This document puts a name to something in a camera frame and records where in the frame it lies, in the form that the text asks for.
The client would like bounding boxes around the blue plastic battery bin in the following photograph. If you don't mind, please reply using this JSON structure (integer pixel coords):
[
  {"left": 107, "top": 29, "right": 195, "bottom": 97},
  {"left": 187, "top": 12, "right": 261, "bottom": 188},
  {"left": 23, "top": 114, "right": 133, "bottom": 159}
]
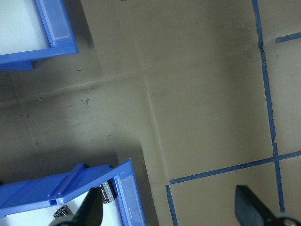
[{"left": 0, "top": 158, "right": 148, "bottom": 226}]

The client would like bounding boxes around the blue plastic push-button bin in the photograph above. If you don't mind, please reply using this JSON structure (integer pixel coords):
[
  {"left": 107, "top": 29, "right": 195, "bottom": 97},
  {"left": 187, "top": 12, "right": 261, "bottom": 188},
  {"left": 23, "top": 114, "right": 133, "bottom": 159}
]
[{"left": 0, "top": 0, "right": 80, "bottom": 71}]

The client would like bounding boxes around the silver cylindrical battery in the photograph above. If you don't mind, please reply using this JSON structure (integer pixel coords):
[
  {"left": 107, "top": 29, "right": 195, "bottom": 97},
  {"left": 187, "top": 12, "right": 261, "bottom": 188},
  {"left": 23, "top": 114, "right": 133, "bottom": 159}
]
[{"left": 100, "top": 180, "right": 118, "bottom": 203}]

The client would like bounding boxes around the white foam bin liner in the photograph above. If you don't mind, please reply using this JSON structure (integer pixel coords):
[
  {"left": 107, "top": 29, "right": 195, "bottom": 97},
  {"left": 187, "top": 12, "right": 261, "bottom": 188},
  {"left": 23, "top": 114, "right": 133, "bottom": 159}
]
[{"left": 0, "top": 0, "right": 51, "bottom": 56}]

